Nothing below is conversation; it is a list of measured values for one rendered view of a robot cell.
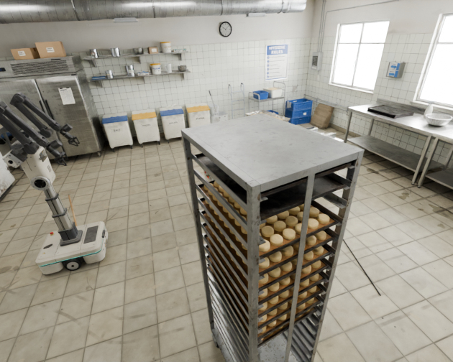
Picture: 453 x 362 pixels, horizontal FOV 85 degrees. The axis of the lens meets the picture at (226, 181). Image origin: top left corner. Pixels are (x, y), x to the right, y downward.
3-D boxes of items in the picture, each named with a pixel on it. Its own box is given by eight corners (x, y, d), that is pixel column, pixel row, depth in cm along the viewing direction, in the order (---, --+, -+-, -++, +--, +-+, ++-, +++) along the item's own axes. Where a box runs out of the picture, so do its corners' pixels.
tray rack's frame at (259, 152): (209, 335, 210) (177, 130, 121) (259, 307, 229) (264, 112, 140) (250, 424, 160) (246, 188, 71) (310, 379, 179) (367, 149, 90)
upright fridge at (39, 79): (106, 145, 633) (79, 54, 531) (103, 159, 557) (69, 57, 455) (44, 154, 599) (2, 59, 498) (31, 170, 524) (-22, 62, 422)
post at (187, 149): (210, 328, 206) (180, 129, 122) (213, 326, 207) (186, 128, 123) (211, 331, 204) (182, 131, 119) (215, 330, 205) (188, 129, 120)
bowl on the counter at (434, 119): (417, 123, 391) (420, 115, 385) (433, 120, 399) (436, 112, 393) (438, 128, 364) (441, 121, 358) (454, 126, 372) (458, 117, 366)
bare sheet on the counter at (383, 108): (367, 108, 465) (367, 107, 464) (384, 105, 475) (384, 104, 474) (395, 115, 415) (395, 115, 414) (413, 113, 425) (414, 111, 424)
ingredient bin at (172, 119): (166, 144, 614) (160, 113, 576) (164, 136, 667) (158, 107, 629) (188, 141, 626) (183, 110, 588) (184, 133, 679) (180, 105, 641)
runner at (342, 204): (253, 154, 150) (253, 150, 148) (257, 154, 151) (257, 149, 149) (341, 209, 100) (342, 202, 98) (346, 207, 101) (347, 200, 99)
